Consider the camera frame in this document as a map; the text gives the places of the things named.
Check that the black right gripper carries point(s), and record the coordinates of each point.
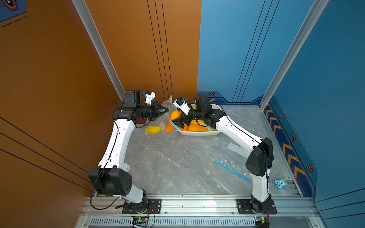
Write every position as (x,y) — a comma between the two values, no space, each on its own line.
(180,120)

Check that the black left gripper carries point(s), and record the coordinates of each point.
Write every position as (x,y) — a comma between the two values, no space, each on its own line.
(156,113)

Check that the clear zip-top bag blue zipper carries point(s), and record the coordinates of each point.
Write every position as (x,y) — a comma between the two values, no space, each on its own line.
(165,122)

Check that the yellow mango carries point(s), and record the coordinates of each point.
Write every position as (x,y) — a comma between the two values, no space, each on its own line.
(153,129)

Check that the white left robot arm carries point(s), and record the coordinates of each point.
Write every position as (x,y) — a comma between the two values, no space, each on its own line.
(109,178)

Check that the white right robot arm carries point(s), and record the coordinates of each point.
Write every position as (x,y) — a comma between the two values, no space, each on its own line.
(260,151)

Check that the spare clear zip-top bag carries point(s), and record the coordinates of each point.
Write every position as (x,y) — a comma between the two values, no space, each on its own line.
(234,161)

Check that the white fruit bowl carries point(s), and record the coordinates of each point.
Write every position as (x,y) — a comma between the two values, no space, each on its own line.
(210,132)

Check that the green circuit board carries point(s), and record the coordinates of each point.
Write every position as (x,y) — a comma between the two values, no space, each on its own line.
(140,221)

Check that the small blue owl toy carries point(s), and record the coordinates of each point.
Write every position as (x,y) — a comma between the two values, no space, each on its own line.
(280,184)

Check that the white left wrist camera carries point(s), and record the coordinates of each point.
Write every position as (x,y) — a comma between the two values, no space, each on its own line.
(149,97)

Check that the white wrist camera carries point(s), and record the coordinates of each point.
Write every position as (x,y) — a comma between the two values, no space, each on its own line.
(182,105)
(149,97)

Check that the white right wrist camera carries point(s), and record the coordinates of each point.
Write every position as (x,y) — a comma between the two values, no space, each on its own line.
(182,105)

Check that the aluminium front rail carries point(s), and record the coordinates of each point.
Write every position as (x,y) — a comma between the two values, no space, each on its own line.
(201,211)

